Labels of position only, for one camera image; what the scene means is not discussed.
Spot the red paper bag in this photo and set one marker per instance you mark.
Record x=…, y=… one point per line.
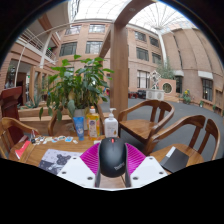
x=22, y=149

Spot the white pump bottle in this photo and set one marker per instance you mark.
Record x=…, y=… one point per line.
x=111, y=126

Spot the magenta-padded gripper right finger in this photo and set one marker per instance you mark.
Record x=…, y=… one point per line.
x=148, y=170

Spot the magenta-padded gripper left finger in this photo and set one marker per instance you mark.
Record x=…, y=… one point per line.
x=75, y=170

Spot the yellow flowering plant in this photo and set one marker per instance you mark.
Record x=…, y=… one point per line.
x=186, y=96

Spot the blue squeeze tube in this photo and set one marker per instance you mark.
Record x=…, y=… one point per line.
x=79, y=128

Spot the black computer mouse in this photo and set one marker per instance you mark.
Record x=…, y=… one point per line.
x=112, y=156

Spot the black key fob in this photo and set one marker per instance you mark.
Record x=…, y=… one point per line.
x=33, y=140

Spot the green potted plant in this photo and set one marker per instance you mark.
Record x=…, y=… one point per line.
x=78, y=83

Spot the grey printed mouse pad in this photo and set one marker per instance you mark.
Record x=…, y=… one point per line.
x=56, y=160

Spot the white outdoor sculpture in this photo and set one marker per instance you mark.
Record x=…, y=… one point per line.
x=156, y=80

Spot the blue printed sticker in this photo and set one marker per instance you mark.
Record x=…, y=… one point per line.
x=69, y=139

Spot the small white sticker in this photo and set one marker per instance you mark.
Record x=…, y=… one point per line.
x=75, y=142

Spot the small printed sticker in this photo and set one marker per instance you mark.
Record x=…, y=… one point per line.
x=61, y=137
x=46, y=138
x=53, y=140

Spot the black notebook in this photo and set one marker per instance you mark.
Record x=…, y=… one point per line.
x=174, y=160

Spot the wooden armchair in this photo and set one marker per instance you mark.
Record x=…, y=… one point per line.
x=53, y=121
x=11, y=123
x=180, y=121
x=136, y=128

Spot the yellow dish soap bottle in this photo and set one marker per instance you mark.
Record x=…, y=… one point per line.
x=93, y=125

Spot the dark red wooden lectern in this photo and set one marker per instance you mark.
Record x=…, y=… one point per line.
x=10, y=103

